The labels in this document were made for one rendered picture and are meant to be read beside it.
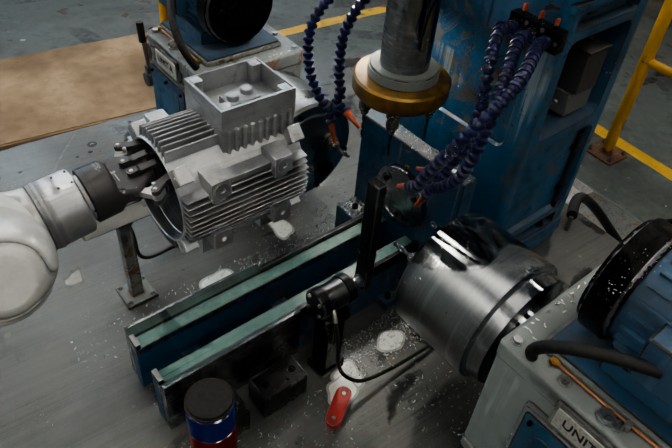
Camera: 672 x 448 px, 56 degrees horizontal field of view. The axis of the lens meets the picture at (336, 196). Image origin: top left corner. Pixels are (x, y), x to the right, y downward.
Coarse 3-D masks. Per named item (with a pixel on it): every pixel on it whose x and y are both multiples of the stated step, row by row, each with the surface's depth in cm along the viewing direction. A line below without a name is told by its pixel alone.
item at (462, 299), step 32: (448, 224) 110; (480, 224) 111; (416, 256) 109; (448, 256) 106; (480, 256) 105; (512, 256) 105; (416, 288) 108; (448, 288) 104; (480, 288) 102; (512, 288) 101; (544, 288) 102; (416, 320) 110; (448, 320) 104; (480, 320) 100; (512, 320) 100; (448, 352) 106; (480, 352) 102
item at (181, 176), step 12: (144, 120) 88; (132, 132) 87; (288, 132) 89; (300, 132) 90; (288, 144) 91; (180, 168) 81; (180, 180) 80; (192, 180) 81; (144, 204) 96; (180, 240) 88
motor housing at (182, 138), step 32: (160, 128) 84; (192, 128) 85; (192, 160) 84; (224, 160) 86; (256, 160) 87; (192, 192) 83; (256, 192) 88; (288, 192) 93; (160, 224) 94; (192, 224) 84; (224, 224) 88
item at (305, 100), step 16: (288, 80) 143; (304, 96) 138; (304, 112) 135; (320, 112) 138; (336, 112) 142; (304, 128) 137; (320, 128) 141; (336, 128) 144; (304, 144) 140; (320, 144) 144; (336, 144) 142; (320, 160) 147; (336, 160) 152; (320, 176) 150; (304, 192) 151
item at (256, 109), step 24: (216, 72) 90; (240, 72) 92; (264, 72) 92; (192, 96) 87; (216, 96) 90; (240, 96) 88; (264, 96) 85; (288, 96) 88; (216, 120) 83; (240, 120) 84; (264, 120) 87; (288, 120) 90; (240, 144) 87
